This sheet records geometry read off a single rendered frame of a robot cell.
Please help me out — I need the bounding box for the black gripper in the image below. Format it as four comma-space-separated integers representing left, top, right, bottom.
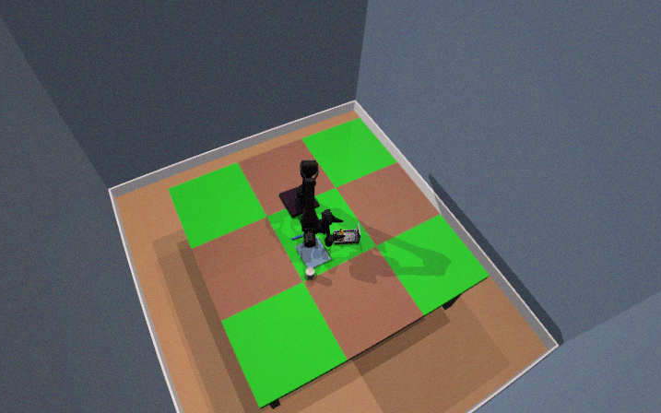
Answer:
315, 209, 345, 247

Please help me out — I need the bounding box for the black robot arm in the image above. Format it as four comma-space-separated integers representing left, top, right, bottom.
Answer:
296, 160, 333, 248

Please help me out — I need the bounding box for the light blue square mat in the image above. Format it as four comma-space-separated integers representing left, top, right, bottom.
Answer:
295, 237, 331, 268

